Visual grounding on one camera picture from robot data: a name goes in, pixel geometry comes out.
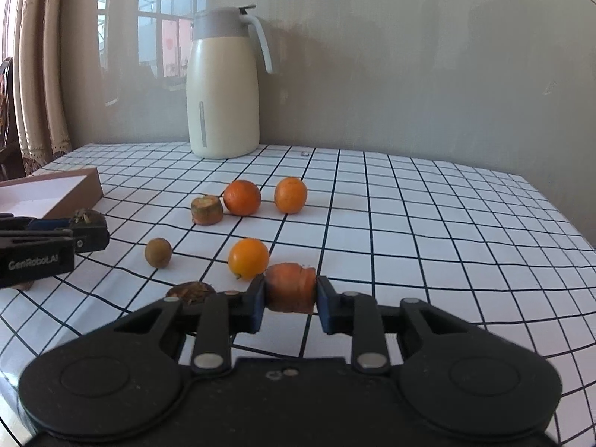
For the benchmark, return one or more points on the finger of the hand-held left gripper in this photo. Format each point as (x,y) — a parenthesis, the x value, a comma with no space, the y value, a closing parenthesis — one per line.
(46,224)
(91,238)

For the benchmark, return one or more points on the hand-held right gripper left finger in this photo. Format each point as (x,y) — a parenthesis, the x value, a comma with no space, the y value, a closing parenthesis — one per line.
(258,303)

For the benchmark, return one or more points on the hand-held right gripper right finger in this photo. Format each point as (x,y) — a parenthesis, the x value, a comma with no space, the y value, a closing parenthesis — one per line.
(326,308)

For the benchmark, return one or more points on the carrot top piece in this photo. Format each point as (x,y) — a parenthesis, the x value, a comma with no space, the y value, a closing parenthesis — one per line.
(86,216)
(207,209)
(191,291)

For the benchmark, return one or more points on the reddish orange carrot chunk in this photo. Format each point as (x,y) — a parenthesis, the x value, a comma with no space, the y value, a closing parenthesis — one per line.
(291,288)

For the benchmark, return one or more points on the carrot pieces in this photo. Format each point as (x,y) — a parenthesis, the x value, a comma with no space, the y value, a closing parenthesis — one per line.
(248,257)

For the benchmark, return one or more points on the orange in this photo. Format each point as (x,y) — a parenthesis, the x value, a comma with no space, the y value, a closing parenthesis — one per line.
(242,198)
(290,194)

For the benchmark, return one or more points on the small brown round fruit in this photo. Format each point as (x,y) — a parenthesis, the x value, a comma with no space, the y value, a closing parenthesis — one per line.
(158,252)

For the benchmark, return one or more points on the beige lace curtain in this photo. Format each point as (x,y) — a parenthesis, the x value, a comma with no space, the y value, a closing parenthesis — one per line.
(42,56)

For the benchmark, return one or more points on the cream thermos jug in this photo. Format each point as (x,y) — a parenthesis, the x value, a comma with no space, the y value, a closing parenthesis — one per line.
(223,93)

